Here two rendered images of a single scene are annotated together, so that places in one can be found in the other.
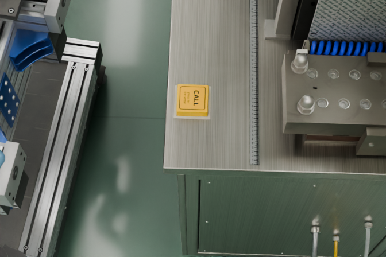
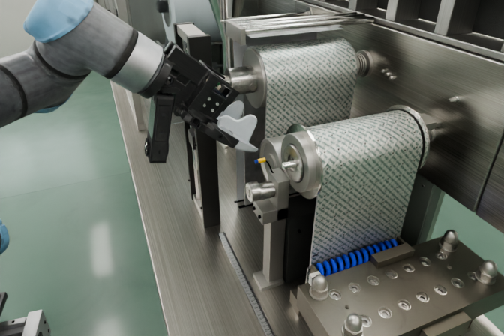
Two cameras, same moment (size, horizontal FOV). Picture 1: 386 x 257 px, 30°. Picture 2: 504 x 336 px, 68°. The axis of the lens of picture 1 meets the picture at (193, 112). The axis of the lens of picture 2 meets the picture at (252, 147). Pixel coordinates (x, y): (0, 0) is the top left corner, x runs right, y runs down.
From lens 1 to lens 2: 81 cm
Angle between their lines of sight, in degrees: 39
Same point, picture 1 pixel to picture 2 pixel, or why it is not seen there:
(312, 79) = (339, 300)
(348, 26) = (344, 234)
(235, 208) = not seen: outside the picture
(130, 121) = not seen: outside the picture
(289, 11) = (278, 248)
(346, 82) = (370, 290)
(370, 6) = (361, 202)
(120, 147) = not seen: outside the picture
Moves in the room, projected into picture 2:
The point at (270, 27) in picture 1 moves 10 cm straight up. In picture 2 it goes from (261, 278) to (262, 247)
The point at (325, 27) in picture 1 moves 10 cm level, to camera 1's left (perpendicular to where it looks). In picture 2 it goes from (325, 243) to (282, 258)
